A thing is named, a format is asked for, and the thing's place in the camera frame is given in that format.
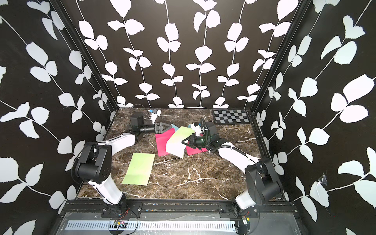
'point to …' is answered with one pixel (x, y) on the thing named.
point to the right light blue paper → (189, 126)
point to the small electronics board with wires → (118, 224)
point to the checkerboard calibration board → (234, 116)
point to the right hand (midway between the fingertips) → (181, 141)
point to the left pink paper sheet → (162, 139)
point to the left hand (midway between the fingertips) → (170, 125)
